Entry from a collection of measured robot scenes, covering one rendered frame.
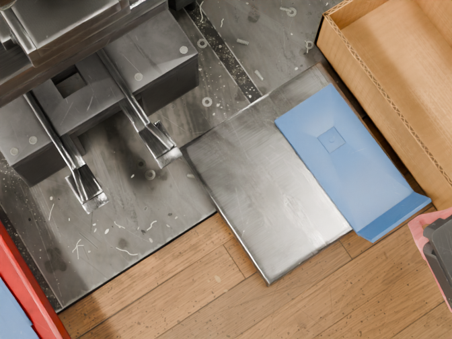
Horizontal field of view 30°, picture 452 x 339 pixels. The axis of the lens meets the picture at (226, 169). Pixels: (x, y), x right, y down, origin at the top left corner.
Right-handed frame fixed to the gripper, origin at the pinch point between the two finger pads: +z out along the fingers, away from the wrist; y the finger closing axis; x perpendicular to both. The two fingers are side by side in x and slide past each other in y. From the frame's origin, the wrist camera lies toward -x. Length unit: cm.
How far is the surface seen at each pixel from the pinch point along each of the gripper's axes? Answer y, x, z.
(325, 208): 3.5, 4.1, 9.8
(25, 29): 32.5, 20.4, -3.6
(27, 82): 28.9, 22.0, 1.5
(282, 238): 3.4, 9.2, 9.9
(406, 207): 0.6, -1.8, 5.9
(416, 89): 7.3, -11.3, 13.3
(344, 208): 2.8, 2.7, 9.0
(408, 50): 10.6, -13.3, 15.1
